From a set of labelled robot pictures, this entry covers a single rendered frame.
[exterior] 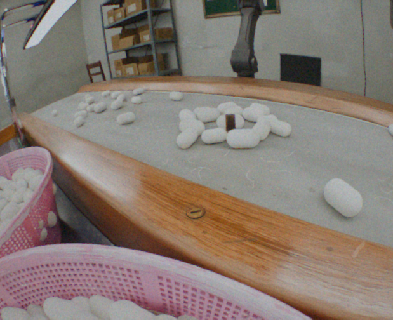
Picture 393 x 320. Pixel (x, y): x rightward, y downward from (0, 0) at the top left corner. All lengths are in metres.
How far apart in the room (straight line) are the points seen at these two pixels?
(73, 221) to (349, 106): 0.49
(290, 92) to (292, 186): 0.27
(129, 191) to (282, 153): 0.16
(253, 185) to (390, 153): 0.21
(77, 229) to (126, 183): 0.14
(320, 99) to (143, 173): 0.35
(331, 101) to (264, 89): 0.14
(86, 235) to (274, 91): 0.41
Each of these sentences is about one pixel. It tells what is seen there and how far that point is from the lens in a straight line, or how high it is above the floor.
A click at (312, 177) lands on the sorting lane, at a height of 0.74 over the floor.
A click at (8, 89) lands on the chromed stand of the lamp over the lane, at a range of 0.63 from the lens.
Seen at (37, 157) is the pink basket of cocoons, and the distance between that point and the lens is 0.35.
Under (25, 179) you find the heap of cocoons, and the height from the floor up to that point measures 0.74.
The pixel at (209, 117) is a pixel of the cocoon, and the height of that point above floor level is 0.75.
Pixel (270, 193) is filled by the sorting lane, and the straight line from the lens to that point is 0.19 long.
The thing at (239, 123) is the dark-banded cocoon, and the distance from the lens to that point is 0.29.
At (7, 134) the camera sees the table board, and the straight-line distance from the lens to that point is 1.09.
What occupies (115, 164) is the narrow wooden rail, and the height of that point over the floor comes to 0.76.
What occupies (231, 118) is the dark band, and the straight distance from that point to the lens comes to 0.29.
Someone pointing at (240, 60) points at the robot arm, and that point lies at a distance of 0.74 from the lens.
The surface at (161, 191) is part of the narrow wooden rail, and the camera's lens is 0.15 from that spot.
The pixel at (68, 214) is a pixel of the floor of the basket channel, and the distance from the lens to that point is 0.33.
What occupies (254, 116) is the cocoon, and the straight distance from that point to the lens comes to 0.31.
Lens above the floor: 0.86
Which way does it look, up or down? 30 degrees down
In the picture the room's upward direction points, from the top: 7 degrees counter-clockwise
